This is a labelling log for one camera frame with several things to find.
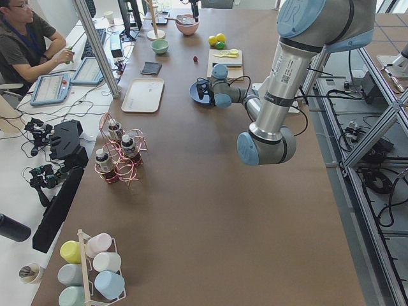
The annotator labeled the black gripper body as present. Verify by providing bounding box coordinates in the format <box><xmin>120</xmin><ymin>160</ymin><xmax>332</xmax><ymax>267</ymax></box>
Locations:
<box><xmin>196</xmin><ymin>77</ymin><xmax>212</xmax><ymax>102</ymax></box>
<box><xmin>189</xmin><ymin>0</ymin><xmax>199</xmax><ymax>10</ymax></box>

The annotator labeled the blue plate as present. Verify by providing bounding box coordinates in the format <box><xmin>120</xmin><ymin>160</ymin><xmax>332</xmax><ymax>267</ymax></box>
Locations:
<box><xmin>189</xmin><ymin>82</ymin><xmax>215</xmax><ymax>106</ymax></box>

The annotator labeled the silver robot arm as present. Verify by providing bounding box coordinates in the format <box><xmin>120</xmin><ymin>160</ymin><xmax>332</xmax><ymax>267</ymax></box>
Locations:
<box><xmin>195</xmin><ymin>0</ymin><xmax>376</xmax><ymax>166</ymax></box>

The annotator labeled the steel ice scoop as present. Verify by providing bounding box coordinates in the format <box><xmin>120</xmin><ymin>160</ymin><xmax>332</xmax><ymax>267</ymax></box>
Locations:
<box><xmin>166</xmin><ymin>15</ymin><xmax>196</xmax><ymax>25</ymax></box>

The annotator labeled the pink bowl with ice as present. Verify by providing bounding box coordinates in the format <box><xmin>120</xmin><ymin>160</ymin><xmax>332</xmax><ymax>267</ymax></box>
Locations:
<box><xmin>175</xmin><ymin>14</ymin><xmax>200</xmax><ymax>36</ymax></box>

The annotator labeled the steel muddler black tip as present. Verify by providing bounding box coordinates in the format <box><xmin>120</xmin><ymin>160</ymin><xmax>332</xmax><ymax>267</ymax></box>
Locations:
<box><xmin>212</xmin><ymin>62</ymin><xmax>243</xmax><ymax>68</ymax></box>

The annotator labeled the whole lemon lower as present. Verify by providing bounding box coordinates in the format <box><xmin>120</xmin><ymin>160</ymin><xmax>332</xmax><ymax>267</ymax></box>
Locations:
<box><xmin>208</xmin><ymin>36</ymin><xmax>218</xmax><ymax>47</ymax></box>

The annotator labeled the whole lemon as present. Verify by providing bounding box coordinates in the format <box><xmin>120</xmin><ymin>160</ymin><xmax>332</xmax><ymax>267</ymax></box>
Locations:
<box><xmin>208</xmin><ymin>36</ymin><xmax>218</xmax><ymax>47</ymax></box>
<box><xmin>215</xmin><ymin>33</ymin><xmax>226</xmax><ymax>43</ymax></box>

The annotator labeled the whole lemon upper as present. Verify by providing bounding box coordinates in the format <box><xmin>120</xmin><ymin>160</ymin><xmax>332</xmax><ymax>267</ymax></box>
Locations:
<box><xmin>215</xmin><ymin>33</ymin><xmax>226</xmax><ymax>43</ymax></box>

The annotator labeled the wooden cutting board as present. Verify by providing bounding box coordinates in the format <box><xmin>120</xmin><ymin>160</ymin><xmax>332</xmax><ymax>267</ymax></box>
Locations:
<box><xmin>207</xmin><ymin>49</ymin><xmax>244</xmax><ymax>80</ymax></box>

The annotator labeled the yellow plastic knife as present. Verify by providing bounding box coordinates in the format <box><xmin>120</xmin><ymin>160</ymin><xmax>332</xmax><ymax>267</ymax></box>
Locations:
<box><xmin>212</xmin><ymin>53</ymin><xmax>239</xmax><ymax>58</ymax></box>

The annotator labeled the green lime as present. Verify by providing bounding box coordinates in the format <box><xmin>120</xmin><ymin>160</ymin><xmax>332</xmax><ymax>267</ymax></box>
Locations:
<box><xmin>215</xmin><ymin>41</ymin><xmax>225</xmax><ymax>50</ymax></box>

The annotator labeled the wooden stand round base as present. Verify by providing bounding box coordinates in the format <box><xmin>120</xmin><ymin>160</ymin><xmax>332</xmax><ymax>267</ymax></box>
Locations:
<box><xmin>142</xmin><ymin>0</ymin><xmax>167</xmax><ymax>41</ymax></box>

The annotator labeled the green bowl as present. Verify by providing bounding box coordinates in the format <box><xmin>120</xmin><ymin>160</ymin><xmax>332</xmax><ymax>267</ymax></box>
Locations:
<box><xmin>150</xmin><ymin>39</ymin><xmax>169</xmax><ymax>54</ymax></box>

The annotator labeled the grey folded cloth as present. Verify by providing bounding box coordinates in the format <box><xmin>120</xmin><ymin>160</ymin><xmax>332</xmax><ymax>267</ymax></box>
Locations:
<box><xmin>140</xmin><ymin>61</ymin><xmax>162</xmax><ymax>75</ymax></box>

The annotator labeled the cream rabbit tray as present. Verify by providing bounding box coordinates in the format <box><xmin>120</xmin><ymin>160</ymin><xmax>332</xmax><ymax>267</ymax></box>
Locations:
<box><xmin>121</xmin><ymin>78</ymin><xmax>164</xmax><ymax>113</ymax></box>

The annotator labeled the drink bottle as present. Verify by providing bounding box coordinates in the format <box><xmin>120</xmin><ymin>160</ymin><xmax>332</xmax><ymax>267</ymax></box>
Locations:
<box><xmin>108</xmin><ymin>119</ymin><xmax>123</xmax><ymax>141</ymax></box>
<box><xmin>120</xmin><ymin>134</ymin><xmax>137</xmax><ymax>158</ymax></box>
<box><xmin>96</xmin><ymin>149</ymin><xmax>114</xmax><ymax>173</ymax></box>

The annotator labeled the black keyboard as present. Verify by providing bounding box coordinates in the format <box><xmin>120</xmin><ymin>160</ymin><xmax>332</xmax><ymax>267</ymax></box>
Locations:
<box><xmin>80</xmin><ymin>28</ymin><xmax>107</xmax><ymax>61</ymax></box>

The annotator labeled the blue teach pendant right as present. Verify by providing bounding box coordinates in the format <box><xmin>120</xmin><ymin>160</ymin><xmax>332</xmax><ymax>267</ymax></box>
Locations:
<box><xmin>71</xmin><ymin>57</ymin><xmax>103</xmax><ymax>86</ymax></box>

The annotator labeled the blue teach pendant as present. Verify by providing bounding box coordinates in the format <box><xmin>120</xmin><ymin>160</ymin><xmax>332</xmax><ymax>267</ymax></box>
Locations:
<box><xmin>71</xmin><ymin>57</ymin><xmax>103</xmax><ymax>86</ymax></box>
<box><xmin>30</xmin><ymin>73</ymin><xmax>71</xmax><ymax>106</ymax></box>

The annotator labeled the black equipment block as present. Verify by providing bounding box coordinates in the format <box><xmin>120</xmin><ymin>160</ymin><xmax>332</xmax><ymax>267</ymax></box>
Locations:
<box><xmin>32</xmin><ymin>119</ymin><xmax>89</xmax><ymax>253</ymax></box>

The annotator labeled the blue teach pendant left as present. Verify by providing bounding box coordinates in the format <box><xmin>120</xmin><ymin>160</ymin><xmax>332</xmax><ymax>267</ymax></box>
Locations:
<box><xmin>30</xmin><ymin>73</ymin><xmax>71</xmax><ymax>106</ymax></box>

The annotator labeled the seated person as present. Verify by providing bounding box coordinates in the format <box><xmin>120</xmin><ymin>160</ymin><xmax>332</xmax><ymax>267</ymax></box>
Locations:
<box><xmin>1</xmin><ymin>1</ymin><xmax>74</xmax><ymax>96</ymax></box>

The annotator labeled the pink cup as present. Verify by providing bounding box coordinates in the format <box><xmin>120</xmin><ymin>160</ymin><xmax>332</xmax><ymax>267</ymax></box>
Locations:
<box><xmin>85</xmin><ymin>233</ymin><xmax>112</xmax><ymax>258</ymax></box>

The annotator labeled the white cup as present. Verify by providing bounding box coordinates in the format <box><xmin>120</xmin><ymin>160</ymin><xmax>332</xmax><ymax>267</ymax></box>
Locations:
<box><xmin>92</xmin><ymin>252</ymin><xmax>122</xmax><ymax>273</ymax></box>

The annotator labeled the yellow cup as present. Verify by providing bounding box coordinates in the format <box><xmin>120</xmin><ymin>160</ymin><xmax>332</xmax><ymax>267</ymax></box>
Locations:
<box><xmin>60</xmin><ymin>240</ymin><xmax>81</xmax><ymax>264</ymax></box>

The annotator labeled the blue cup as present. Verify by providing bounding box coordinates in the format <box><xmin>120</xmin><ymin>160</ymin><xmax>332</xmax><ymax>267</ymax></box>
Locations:
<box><xmin>94</xmin><ymin>270</ymin><xmax>125</xmax><ymax>300</ymax></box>

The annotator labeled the grey cup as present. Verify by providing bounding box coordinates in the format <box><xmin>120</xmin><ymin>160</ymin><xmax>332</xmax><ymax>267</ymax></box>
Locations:
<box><xmin>57</xmin><ymin>263</ymin><xmax>83</xmax><ymax>286</ymax></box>

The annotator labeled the black flask bottle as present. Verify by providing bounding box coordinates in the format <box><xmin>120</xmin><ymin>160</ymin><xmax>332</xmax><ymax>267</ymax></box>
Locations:
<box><xmin>0</xmin><ymin>214</ymin><xmax>31</xmax><ymax>242</ymax></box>

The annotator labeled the green cup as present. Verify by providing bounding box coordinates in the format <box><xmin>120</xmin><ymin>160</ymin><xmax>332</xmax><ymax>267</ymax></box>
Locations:
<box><xmin>58</xmin><ymin>286</ymin><xmax>85</xmax><ymax>306</ymax></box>

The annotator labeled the paper cup with items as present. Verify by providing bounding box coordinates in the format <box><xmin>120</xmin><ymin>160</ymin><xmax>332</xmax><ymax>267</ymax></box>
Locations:
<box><xmin>18</xmin><ymin>263</ymin><xmax>45</xmax><ymax>284</ymax></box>

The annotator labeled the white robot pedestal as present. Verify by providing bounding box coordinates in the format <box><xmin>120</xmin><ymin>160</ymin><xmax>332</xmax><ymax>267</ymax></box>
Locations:
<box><xmin>252</xmin><ymin>43</ymin><xmax>307</xmax><ymax>113</ymax></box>

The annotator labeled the copper wire bottle rack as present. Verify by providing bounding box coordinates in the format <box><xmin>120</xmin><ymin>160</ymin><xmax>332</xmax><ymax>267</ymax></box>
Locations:
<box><xmin>94</xmin><ymin>113</ymin><xmax>148</xmax><ymax>185</ymax></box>

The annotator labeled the aluminium frame post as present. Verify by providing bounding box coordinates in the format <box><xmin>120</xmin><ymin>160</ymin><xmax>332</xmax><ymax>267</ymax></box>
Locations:
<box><xmin>72</xmin><ymin>0</ymin><xmax>120</xmax><ymax>98</ymax></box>

